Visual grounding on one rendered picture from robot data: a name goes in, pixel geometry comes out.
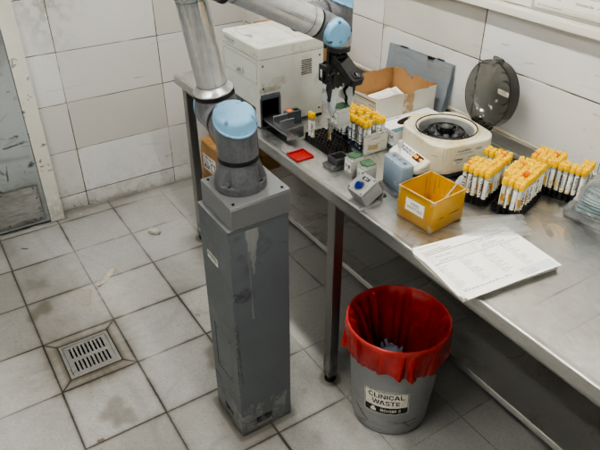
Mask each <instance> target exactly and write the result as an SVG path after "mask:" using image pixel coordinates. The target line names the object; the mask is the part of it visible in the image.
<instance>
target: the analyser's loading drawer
mask: <svg viewBox="0 0 600 450"><path fill-rule="evenodd" d="M262 120H263V121H265V122H266V123H268V124H269V125H271V126H272V127H273V128H274V129H276V130H277V131H279V132H280V133H282V134H283V135H285V136H286V137H287V141H289V140H291V139H295V138H300V137H303V136H304V125H302V126H299V127H297V126H296V125H295V120H294V118H291V119H288V114H287V113H283V114H280V115H278V114H277V113H275V112H268V113H265V114H263V115H262Z"/></svg>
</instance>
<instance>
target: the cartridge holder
mask: <svg viewBox="0 0 600 450"><path fill-rule="evenodd" d="M345 157H346V154H345V153H344V152H342V151H339V152H336V153H334V154H328V160H327V161H325V162H322V165H323V166H324V167H326V168H327V169H329V170H330V171H337V170H340V169H343V168H345Z"/></svg>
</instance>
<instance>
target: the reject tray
mask: <svg viewBox="0 0 600 450"><path fill-rule="evenodd" d="M287 156H288V157H290V158H291V159H292V160H294V161H295V162H297V163H300V162H302V161H306V160H309V159H312V158H314V155H312V154H311V153H309V152H308V151H306V150H305V149H303V148H302V149H298V150H295V151H292V152H289V153H287Z"/></svg>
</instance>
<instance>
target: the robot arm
mask: <svg viewBox="0 0 600 450"><path fill-rule="evenodd" d="M173 1H174V2H175V5H176V9H177V12H178V16H179V22H180V26H181V29H182V32H183V36H184V39H185V43H186V47H187V52H188V56H189V60H190V63H191V67H192V71H193V73H194V77H195V81H196V87H195V88H194V90H193V96H194V111H195V114H196V117H197V119H198V120H199V121H200V123H201V124H202V125H204V127H205V128H206V129H207V131H208V132H209V133H210V134H211V136H212V137H213V138H214V140H215V143H216V150H217V157H218V163H217V167H216V171H215V174H214V179H213V180H214V187H215V189H216V190H217V191H218V192H219V193H220V194H222V195H224V196H229V197H247V196H253V195H255V194H257V193H259V192H261V191H262V190H264V188H265V187H266V185H267V175H266V171H265V169H264V168H263V165H262V162H261V160H260V158H259V146H258V133H257V125H258V121H257V117H256V113H255V110H254V108H253V106H252V105H250V104H249V103H247V102H241V101H240V100H237V98H236V93H235V89H234V86H233V83H232V82H231V81H230V80H228V79H227V78H226V74H225V70H224V66H223V62H222V58H221V50H220V47H219V42H218V38H217V35H216V30H215V27H214V22H213V15H212V11H211V6H210V3H209V0H173ZM213 1H214V2H217V3H219V4H226V3H231V4H234V5H236V6H239V7H241V8H244V9H246V10H248V11H250V12H252V13H256V14H258V15H261V16H262V17H265V18H267V19H269V20H272V21H276V22H277V23H279V24H282V25H284V26H286V27H289V28H291V29H292V30H293V31H299V32H301V33H304V34H305V35H307V36H310V37H312V38H315V39H318V40H320V41H321V42H323V43H324V48H326V49H327V61H324V62H322V63H319V80H320V81H322V83H324V84H326V92H327V93H325V94H322V96H321V100H322V101H323V102H324V103H325V105H327V106H328V111H329V115H330V116H331V117H332V116H333V114H334V113H335V107H336V100H337V98H338V92H337V91H336V88H339V87H341V86H342V89H340V90H339V94H340V96H341V97H342V98H343V99H344V100H345V103H346V104H349V105H351V103H352V101H353V97H354V92H355V87H356V86H359V85H361V84H362V83H363V80H364V76H363V75H362V74H361V72H360V71H359V70H358V68H357V67H356V66H355V64H354V63H353V61H352V60H351V59H350V57H349V56H348V54H347V53H348V52H350V51H351V45H352V35H353V31H352V28H353V11H354V0H320V1H312V2H305V1H304V0H213ZM325 63H326V64H325ZM321 69H322V77H321Z"/></svg>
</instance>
